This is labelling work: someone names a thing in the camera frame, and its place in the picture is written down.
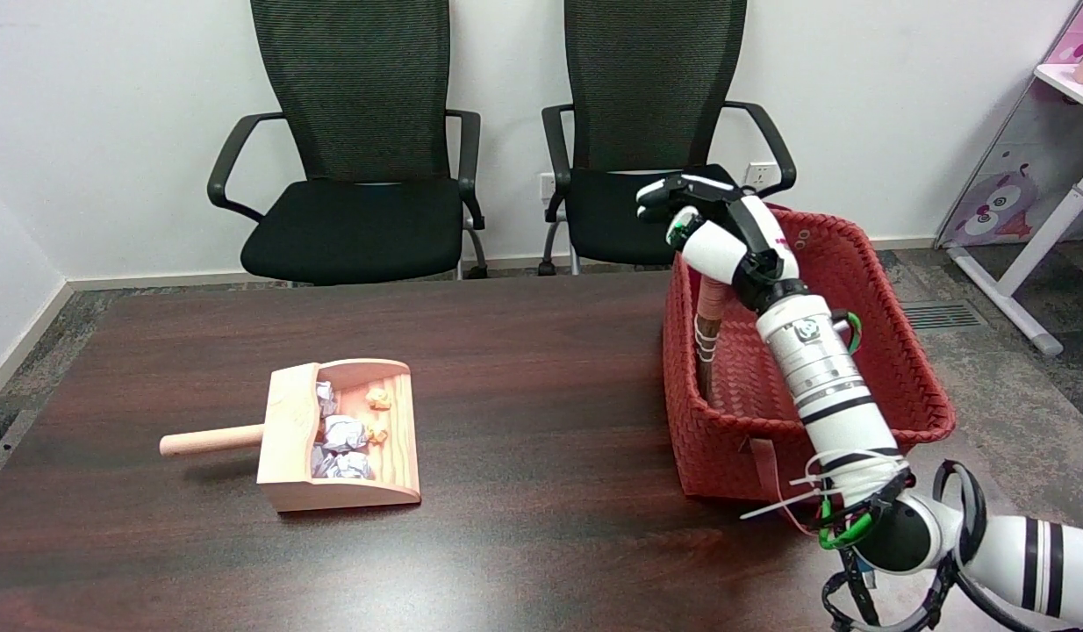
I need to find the small straw hand broom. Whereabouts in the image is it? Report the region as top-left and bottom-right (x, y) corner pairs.
(694, 270), (732, 401)

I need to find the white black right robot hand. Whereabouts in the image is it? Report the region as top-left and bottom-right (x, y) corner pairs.
(636, 165), (807, 313)

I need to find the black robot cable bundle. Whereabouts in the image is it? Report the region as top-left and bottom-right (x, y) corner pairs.
(818, 460), (1083, 632)

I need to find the pink cartoon kids shelf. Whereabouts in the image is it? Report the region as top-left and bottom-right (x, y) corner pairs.
(936, 0), (1083, 251)

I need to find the green robot cable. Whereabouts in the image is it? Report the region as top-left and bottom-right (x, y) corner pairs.
(818, 499), (878, 552)

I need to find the white desk leg frame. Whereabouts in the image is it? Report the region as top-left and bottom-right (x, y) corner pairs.
(945, 154), (1083, 356)

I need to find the large crumpled silver paper ball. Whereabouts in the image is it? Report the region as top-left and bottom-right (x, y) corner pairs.
(312, 446), (374, 480)

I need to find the black mesh office chair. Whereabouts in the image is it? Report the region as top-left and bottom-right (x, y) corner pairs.
(541, 0), (797, 277)
(207, 0), (490, 286)

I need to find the medium crumpled silver paper ball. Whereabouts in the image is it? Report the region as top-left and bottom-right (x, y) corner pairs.
(322, 415), (369, 453)

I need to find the metal floor vent grille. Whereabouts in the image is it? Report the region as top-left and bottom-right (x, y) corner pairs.
(901, 301), (986, 331)

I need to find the red woven basket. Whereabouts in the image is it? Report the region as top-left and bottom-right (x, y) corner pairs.
(662, 204), (957, 537)

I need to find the wooden dustpan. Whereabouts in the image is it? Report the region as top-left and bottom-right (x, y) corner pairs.
(160, 358), (422, 514)

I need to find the white zip tie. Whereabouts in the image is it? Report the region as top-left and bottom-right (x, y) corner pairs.
(740, 450), (911, 521)

